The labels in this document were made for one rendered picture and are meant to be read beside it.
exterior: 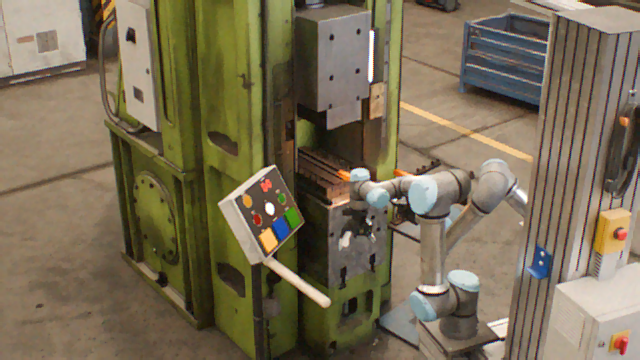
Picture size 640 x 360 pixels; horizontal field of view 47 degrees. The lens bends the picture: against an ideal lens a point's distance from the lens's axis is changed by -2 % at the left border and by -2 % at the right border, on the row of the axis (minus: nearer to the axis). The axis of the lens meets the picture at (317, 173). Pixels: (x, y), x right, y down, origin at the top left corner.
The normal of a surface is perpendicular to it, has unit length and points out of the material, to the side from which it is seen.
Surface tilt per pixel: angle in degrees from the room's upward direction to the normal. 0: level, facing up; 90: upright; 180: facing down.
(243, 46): 89
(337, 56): 90
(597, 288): 0
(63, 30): 90
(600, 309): 0
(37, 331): 0
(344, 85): 90
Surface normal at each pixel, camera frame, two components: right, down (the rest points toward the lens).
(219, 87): -0.78, 0.26
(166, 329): 0.00, -0.90
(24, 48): 0.61, 0.35
